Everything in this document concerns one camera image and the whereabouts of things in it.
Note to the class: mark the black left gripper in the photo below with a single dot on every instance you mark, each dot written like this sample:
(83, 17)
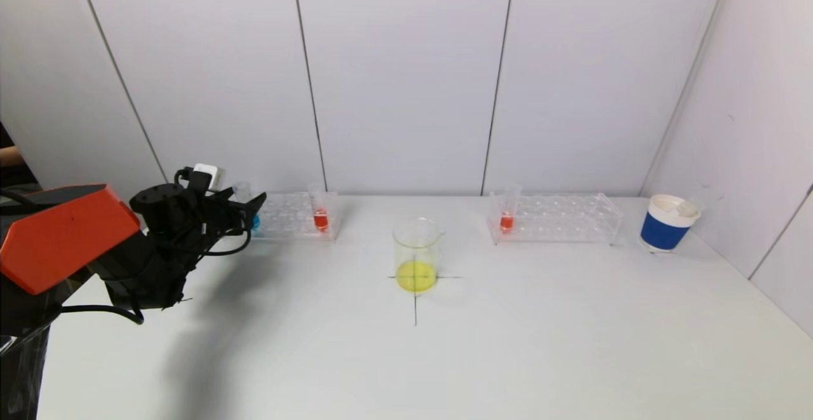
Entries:
(242, 211)

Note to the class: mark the test tube with blue liquid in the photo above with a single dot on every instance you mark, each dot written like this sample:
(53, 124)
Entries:
(255, 222)

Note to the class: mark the test tube with yellow pigment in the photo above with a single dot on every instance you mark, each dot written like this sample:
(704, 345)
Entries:
(688, 207)

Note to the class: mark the bystander bare forearm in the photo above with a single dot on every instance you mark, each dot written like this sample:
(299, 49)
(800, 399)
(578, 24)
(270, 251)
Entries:
(7, 155)

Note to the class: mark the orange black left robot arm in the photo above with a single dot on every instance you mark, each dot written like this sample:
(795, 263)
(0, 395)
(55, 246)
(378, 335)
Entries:
(63, 236)

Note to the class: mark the clear acrylic test tube rack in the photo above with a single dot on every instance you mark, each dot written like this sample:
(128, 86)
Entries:
(292, 224)
(559, 224)

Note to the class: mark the test tube with red liquid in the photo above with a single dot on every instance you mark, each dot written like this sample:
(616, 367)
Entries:
(505, 222)
(321, 220)

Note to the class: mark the clear glass beaker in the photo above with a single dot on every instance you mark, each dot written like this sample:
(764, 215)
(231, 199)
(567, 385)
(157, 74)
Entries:
(416, 267)

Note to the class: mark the blue white paper cup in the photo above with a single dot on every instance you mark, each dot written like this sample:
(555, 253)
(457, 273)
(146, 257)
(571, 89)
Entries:
(660, 232)

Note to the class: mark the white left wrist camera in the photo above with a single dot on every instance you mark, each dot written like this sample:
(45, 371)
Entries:
(209, 173)

